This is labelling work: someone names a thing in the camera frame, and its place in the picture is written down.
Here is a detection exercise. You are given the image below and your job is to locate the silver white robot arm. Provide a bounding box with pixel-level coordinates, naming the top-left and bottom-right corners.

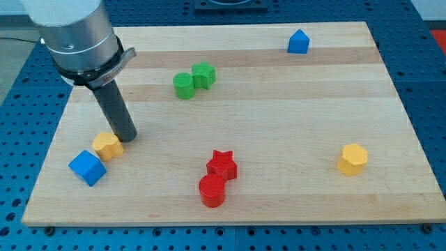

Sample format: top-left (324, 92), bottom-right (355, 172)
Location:
top-left (22, 0), bottom-right (136, 90)

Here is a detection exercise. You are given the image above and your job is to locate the light wooden board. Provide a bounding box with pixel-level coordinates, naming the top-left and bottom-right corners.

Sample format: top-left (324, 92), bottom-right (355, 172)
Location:
top-left (22, 22), bottom-right (445, 227)

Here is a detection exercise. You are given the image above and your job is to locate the yellow hexagon block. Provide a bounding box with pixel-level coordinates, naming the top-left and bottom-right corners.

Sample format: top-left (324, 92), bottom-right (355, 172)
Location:
top-left (337, 144), bottom-right (368, 176)

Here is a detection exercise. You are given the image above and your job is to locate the red star block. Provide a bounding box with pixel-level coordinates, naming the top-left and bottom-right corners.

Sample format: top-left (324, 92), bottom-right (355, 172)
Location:
top-left (206, 150), bottom-right (238, 181)

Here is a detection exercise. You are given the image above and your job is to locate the green star block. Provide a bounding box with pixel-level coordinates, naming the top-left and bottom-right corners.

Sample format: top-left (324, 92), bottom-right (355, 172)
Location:
top-left (192, 61), bottom-right (216, 90)

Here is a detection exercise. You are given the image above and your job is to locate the green cylinder block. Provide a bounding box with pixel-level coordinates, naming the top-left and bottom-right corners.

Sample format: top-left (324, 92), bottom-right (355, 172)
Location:
top-left (173, 73), bottom-right (195, 100)

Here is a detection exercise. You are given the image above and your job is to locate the red cylinder block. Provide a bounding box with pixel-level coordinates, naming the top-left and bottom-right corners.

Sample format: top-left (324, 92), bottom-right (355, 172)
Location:
top-left (199, 174), bottom-right (226, 208)

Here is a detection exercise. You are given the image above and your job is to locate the blue pentagon house block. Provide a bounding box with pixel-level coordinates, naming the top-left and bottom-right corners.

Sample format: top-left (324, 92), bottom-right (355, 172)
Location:
top-left (287, 29), bottom-right (310, 54)

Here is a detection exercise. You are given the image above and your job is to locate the yellow heart block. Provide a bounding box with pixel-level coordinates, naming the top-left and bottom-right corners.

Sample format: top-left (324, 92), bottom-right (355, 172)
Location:
top-left (92, 132), bottom-right (124, 162)

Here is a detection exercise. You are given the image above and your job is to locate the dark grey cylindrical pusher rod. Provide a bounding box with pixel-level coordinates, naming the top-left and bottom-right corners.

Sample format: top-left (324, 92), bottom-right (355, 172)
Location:
top-left (93, 80), bottom-right (137, 142)

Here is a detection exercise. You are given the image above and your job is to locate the blue cube block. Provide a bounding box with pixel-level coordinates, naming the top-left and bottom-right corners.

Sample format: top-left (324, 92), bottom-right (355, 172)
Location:
top-left (68, 150), bottom-right (107, 187)

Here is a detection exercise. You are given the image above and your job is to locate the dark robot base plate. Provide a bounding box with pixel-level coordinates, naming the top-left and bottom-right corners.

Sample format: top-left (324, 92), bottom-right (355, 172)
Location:
top-left (194, 0), bottom-right (268, 13)

